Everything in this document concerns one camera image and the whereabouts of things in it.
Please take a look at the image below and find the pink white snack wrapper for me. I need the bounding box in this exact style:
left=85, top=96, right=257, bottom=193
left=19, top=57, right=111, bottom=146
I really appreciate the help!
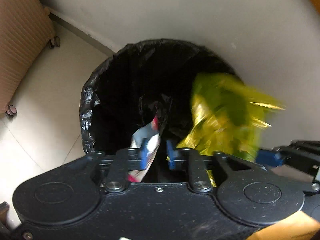
left=128, top=116, right=160, bottom=183

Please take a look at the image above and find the black lined trash bin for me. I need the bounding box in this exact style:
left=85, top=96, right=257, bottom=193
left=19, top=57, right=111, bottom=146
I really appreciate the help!
left=79, top=39, right=236, bottom=183

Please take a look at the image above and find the large gold foil bag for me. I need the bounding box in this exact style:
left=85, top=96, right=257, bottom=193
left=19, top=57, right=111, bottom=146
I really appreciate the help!
left=176, top=73, right=287, bottom=188

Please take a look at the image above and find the brown ribbed suitcase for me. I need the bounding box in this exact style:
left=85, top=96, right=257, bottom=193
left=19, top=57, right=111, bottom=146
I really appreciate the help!
left=1, top=0, right=61, bottom=119

